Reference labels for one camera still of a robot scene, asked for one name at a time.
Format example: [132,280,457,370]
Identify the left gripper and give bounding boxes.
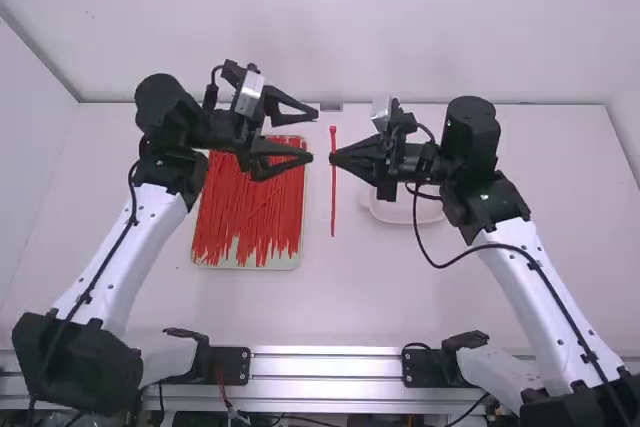
[194,85,321,182]

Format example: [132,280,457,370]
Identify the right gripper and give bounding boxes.
[328,134,445,202]

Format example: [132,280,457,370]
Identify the orange cable tie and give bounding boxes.
[327,124,341,238]

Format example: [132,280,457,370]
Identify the white dish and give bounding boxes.
[356,180,447,226]

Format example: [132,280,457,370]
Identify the pale tray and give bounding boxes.
[189,134,308,272]

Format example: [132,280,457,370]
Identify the silver rails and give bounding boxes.
[0,344,640,421]

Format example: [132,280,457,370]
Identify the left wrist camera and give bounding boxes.
[230,69,267,119]

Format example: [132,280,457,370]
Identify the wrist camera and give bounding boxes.
[369,95,402,129]
[230,69,267,119]

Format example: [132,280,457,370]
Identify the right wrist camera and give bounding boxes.
[369,95,402,129]

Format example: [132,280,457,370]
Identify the row of orange cable ties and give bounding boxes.
[193,135,306,268]

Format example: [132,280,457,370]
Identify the black cable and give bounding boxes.
[409,181,506,271]
[127,159,144,228]

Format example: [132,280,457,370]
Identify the red wire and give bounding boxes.
[215,369,237,416]

